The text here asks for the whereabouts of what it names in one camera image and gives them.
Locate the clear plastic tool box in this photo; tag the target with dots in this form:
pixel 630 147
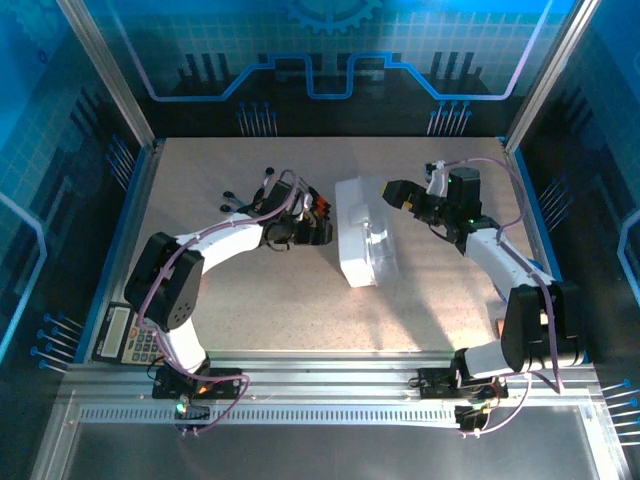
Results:
pixel 357 250

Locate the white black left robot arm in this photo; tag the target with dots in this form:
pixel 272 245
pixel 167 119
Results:
pixel 230 240

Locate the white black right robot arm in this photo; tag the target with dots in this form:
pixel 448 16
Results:
pixel 492 255

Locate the blue white small object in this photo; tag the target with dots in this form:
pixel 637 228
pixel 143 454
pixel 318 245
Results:
pixel 501 295

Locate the brown flat block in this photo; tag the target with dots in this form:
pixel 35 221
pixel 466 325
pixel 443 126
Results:
pixel 499 329

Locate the aluminium base beam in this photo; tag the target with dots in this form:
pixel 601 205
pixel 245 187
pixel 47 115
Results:
pixel 325 380

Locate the black grey desk calculator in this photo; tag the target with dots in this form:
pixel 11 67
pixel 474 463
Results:
pixel 115 330

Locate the small circuit board green light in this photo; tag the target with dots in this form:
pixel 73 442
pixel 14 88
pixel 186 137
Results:
pixel 192 411
pixel 470 417

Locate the grey metal plate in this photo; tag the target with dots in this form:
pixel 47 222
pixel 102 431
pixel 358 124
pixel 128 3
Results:
pixel 325 455

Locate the aluminium side rail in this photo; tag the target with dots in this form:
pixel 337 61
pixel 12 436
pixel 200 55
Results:
pixel 148 172
pixel 510 152

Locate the aluminium frame post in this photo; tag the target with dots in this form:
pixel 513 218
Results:
pixel 106 65
pixel 554 65

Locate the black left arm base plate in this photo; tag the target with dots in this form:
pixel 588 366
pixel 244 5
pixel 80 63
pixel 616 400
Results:
pixel 225 385

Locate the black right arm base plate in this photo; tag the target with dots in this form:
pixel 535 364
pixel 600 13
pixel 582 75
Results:
pixel 435 382

